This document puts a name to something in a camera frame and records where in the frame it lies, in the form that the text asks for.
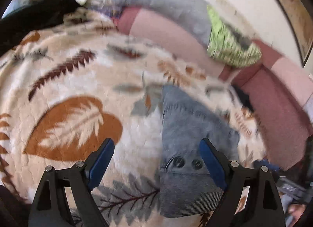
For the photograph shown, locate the dark wooden frame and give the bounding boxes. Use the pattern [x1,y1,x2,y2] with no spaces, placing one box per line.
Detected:
[254,0,313,67]

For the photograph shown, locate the leaf print blanket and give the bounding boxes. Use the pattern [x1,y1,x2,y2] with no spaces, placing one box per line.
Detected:
[0,9,269,227]

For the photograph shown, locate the blue denim pants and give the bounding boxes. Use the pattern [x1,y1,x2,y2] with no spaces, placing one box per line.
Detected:
[159,84,241,219]

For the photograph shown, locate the black garment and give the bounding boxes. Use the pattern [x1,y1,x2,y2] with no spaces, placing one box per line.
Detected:
[0,0,82,57]

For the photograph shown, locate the pink sofa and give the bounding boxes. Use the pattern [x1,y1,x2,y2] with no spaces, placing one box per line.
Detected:
[116,7,313,171]

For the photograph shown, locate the green patterned blanket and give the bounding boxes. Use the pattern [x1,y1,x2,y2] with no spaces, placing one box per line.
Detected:
[207,5,262,68]

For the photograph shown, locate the purple packet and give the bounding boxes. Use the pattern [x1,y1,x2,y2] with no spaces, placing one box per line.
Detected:
[101,4,123,19]

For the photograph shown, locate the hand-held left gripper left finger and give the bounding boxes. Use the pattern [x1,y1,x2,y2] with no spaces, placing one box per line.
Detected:
[28,138,115,227]

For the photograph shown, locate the black cloth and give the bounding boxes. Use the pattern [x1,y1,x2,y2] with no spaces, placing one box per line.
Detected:
[232,85,255,112]

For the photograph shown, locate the dark grey cloth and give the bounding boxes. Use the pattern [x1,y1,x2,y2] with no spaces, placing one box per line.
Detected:
[227,25,252,49]

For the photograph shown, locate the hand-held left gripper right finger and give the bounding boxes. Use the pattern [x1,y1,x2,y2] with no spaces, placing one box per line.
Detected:
[199,137,286,227]

